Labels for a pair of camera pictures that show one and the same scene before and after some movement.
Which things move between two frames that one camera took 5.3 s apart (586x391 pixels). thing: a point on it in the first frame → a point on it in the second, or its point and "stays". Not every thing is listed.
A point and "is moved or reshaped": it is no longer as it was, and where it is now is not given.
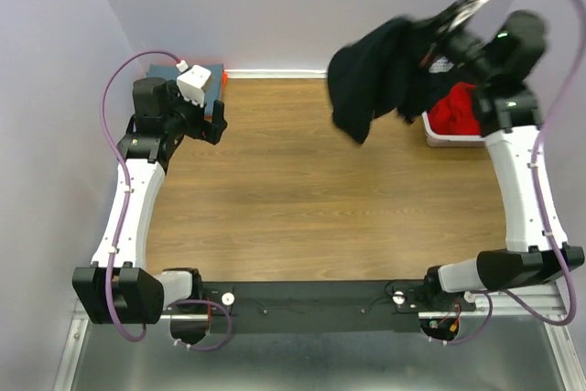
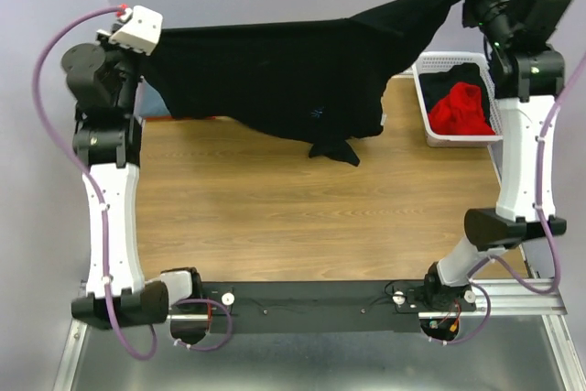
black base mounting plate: (326, 307) stays
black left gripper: (201, 123) → (133, 63)
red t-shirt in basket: (457, 113) stays
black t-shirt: (379, 72) is moved or reshaped
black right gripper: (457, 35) → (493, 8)
